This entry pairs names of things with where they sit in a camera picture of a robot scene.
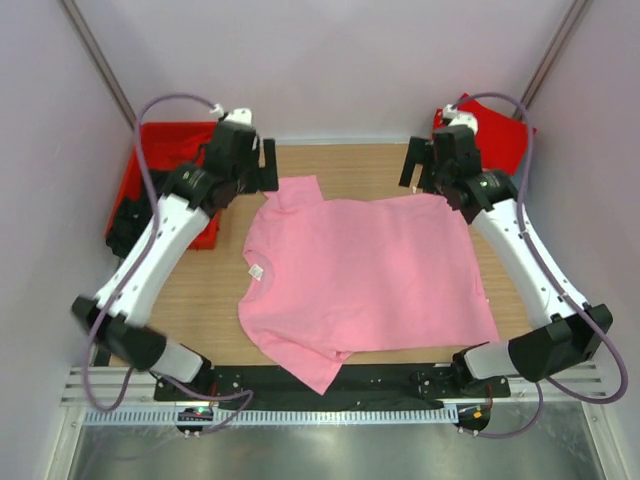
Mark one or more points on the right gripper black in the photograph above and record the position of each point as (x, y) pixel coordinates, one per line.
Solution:
(420, 152)

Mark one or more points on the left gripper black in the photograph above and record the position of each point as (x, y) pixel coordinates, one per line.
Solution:
(265, 178)

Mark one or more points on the pink t-shirt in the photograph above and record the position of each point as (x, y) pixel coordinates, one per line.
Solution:
(331, 278)

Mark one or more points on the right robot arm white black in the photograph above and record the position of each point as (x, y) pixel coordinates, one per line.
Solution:
(563, 322)

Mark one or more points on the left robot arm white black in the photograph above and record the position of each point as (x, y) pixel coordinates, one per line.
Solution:
(118, 314)

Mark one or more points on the folded red t-shirt top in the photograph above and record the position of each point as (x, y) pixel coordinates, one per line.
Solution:
(501, 140)

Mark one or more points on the red crumpled t-shirt in bin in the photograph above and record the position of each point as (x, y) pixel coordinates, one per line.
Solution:
(167, 155)

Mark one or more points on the red plastic bin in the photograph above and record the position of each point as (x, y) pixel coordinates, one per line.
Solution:
(155, 132)

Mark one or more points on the black crumpled t-shirt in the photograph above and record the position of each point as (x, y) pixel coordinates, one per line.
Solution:
(133, 211)

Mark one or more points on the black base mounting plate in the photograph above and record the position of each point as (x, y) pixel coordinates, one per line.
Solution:
(364, 387)

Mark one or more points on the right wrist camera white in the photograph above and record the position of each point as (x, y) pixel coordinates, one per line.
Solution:
(452, 116)

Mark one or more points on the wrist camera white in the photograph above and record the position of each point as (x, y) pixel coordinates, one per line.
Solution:
(242, 115)
(452, 116)

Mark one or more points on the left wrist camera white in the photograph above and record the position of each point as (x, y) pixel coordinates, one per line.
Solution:
(242, 115)

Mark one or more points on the aluminium frame rail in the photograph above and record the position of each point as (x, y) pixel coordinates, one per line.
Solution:
(106, 383)

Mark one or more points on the white slotted cable duct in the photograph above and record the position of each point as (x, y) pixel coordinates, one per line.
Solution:
(199, 415)

